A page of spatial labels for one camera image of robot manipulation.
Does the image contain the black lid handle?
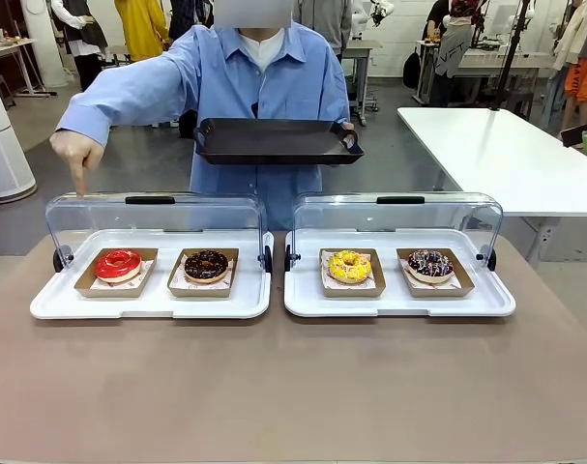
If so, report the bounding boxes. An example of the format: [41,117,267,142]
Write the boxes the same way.
[376,194,426,206]
[125,194,176,206]

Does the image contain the white printed paper liner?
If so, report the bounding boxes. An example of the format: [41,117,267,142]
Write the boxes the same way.
[401,258,468,291]
[170,257,239,292]
[88,258,156,292]
[320,249,374,292]

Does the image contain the black rectangular serving tray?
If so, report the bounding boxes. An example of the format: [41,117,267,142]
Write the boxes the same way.
[193,117,366,167]

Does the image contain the yellow glazed donut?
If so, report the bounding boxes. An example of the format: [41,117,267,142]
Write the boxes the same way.
[327,249,373,285]

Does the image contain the person's left hand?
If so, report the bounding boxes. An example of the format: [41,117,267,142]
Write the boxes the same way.
[338,121,360,149]

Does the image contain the small white side table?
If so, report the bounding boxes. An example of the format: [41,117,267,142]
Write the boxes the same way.
[0,37,51,100]

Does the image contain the person's right forearm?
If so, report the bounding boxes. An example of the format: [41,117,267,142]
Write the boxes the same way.
[55,67,178,146]

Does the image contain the dark donut with coloured sprinkles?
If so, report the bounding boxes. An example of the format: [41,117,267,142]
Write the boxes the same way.
[406,248,455,285]

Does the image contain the person's right hand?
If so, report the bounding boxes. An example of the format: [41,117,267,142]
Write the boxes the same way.
[49,130,109,199]

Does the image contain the chocolate glazed donut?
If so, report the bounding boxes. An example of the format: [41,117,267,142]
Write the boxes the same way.
[183,249,230,285]

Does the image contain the red glazed donut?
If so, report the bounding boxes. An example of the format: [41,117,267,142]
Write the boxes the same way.
[94,248,143,284]

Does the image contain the person in grey top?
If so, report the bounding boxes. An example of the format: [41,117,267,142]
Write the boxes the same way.
[292,0,355,57]

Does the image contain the black tripod stand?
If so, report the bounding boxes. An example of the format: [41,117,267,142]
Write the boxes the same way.
[487,0,537,113]

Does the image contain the white round pillar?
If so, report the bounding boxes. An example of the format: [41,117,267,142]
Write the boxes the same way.
[19,0,71,90]

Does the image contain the white plastic display tray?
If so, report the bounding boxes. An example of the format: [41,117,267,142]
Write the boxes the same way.
[29,228,276,321]
[282,228,517,319]

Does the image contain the mannequin with orange shorts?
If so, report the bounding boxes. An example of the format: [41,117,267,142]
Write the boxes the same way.
[551,0,587,139]

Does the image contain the person in grey apron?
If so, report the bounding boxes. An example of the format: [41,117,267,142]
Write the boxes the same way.
[421,0,484,108]

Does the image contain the brown cardboard donut tray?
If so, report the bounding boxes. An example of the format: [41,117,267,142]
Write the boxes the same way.
[166,247,241,299]
[319,247,388,299]
[396,247,477,298]
[73,247,160,299]

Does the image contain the clear plastic dome lid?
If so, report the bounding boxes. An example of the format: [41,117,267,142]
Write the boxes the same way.
[292,191,505,266]
[44,191,268,273]

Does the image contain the grey workbench table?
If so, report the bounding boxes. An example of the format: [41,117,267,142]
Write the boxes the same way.
[412,39,563,107]

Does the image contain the large white table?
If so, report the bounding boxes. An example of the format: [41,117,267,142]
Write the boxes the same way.
[396,106,587,267]

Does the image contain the person in dark vest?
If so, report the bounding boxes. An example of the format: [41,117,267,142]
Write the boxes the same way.
[49,0,111,92]

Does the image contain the white cylindrical air purifier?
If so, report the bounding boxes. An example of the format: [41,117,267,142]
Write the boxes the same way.
[0,72,38,202]

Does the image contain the person in blue shirt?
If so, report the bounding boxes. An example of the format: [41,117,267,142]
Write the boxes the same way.
[166,18,352,232]

